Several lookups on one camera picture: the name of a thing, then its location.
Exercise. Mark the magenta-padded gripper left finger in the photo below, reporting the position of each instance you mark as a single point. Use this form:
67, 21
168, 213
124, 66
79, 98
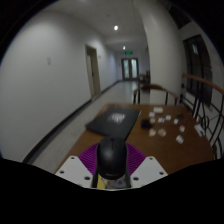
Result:
78, 168

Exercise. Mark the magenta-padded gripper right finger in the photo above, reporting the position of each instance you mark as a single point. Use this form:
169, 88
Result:
145, 170

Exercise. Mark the black computer mouse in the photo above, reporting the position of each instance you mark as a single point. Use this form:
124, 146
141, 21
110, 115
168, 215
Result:
112, 156

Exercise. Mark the small tan card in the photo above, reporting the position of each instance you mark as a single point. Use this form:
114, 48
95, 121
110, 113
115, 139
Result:
152, 132
162, 132

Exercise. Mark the small black box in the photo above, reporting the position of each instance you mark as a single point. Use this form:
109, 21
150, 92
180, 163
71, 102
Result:
145, 123

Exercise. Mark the small white card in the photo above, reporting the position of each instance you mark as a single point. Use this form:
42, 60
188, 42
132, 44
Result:
179, 139
161, 120
168, 117
176, 121

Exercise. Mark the small pink card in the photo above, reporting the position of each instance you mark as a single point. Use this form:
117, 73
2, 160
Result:
182, 128

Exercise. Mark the black closed laptop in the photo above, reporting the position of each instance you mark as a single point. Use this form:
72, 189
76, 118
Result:
115, 120

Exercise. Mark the white paper sheet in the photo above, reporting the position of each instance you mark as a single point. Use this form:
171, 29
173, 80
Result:
158, 109

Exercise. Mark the white card with dark print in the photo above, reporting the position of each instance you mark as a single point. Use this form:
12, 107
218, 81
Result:
199, 130

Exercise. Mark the wooden armchair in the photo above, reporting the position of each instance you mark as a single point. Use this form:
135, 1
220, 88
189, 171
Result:
156, 87

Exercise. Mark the dark wooden chair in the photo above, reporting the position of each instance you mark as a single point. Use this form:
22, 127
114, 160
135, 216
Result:
143, 78

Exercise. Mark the beige side door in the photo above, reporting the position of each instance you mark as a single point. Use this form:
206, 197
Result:
93, 71

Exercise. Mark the glass double door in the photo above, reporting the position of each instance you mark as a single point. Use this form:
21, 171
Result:
130, 68

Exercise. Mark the black railing with wooden handrail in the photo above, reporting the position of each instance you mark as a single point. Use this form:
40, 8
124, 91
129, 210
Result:
203, 81

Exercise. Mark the dark framed window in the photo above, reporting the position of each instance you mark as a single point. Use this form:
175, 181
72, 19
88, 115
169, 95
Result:
196, 66

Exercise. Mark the green exit sign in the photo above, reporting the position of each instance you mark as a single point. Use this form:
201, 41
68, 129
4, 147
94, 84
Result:
128, 52

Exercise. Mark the round ceiling light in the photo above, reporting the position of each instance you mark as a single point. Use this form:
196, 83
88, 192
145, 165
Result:
115, 28
124, 47

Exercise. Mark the white wall switch plate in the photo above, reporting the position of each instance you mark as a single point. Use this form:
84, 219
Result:
49, 60

